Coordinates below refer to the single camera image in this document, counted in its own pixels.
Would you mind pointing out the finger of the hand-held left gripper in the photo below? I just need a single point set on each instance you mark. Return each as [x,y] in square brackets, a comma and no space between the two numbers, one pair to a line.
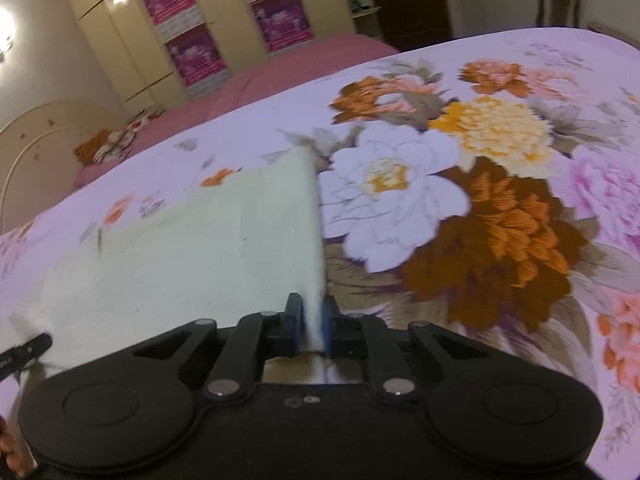
[27,351]

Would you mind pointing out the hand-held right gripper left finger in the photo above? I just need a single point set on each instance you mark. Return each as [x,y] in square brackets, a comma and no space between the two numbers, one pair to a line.
[298,326]

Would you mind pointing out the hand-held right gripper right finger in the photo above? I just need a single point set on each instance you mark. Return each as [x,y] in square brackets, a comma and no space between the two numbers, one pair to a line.
[327,327]

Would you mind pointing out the cream white small cloth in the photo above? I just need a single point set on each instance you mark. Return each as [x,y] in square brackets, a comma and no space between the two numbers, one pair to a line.
[190,255]

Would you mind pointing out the person's left hand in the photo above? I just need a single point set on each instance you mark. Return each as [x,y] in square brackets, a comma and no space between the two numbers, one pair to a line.
[7,442]

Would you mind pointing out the floral printed blanket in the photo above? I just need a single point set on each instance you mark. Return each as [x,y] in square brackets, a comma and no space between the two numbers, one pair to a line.
[475,200]

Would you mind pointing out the orange patterned pillow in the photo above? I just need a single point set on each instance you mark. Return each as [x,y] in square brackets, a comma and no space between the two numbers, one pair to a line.
[107,142]

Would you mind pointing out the cream curved headboard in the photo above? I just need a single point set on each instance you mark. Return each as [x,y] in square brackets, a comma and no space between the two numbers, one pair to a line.
[45,125]

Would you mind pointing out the pink bedspread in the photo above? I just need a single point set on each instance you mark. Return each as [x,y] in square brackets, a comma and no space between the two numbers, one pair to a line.
[260,80]

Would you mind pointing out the cream open shelf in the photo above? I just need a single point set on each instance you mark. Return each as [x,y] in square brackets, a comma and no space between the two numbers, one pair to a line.
[362,5]

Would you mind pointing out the dark wooden door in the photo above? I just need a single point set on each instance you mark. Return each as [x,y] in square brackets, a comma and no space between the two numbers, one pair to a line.
[410,5]

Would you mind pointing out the cream wardrobe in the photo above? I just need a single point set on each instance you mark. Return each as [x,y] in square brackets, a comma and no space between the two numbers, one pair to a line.
[105,25]

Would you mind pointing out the wall lamp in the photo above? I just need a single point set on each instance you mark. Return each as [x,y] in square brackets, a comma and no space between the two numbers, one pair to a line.
[5,35]

